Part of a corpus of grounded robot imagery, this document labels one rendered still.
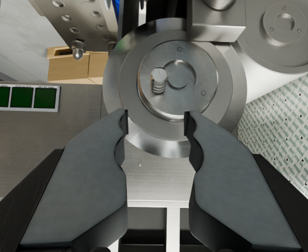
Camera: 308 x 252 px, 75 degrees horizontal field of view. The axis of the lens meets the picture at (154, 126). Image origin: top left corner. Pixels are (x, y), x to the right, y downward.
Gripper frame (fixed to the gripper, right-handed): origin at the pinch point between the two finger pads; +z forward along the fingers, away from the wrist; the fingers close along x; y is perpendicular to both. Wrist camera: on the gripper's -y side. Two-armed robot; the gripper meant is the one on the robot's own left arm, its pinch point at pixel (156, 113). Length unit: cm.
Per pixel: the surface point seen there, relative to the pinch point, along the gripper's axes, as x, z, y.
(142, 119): -1.1, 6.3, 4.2
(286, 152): 19.6, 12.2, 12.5
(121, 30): -4.0, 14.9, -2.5
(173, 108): 1.7, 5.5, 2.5
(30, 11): -118, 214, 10
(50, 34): -117, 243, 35
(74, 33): -19.7, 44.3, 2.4
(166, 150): 1.3, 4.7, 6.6
